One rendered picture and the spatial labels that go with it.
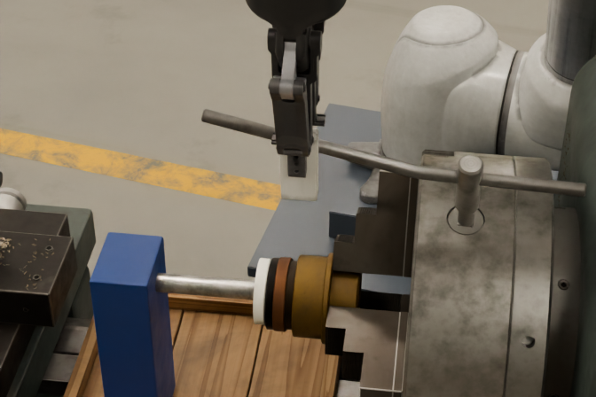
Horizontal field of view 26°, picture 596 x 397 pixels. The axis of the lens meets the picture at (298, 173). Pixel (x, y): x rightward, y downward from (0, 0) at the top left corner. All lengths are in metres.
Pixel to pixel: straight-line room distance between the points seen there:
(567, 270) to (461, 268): 0.11
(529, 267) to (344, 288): 0.21
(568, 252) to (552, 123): 0.52
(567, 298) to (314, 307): 0.25
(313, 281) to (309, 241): 0.62
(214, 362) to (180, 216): 1.63
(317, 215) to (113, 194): 1.35
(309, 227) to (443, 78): 0.33
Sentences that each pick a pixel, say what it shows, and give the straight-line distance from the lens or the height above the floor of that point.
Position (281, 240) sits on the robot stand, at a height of 0.75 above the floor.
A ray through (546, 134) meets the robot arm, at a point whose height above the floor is 0.98.
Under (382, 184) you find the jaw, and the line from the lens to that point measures 1.28.
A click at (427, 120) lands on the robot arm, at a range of 1.79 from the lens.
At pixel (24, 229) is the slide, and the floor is 0.97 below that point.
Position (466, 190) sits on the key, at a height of 1.29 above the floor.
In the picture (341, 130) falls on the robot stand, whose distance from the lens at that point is 2.12.
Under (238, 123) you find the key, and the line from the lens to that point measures 1.12.
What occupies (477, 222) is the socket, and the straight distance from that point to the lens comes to 1.19.
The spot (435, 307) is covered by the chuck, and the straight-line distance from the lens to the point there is 1.16.
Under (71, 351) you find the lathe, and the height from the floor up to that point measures 0.85.
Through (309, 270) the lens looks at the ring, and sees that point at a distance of 1.29.
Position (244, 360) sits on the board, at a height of 0.88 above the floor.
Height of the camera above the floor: 1.98
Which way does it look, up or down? 37 degrees down
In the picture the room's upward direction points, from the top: straight up
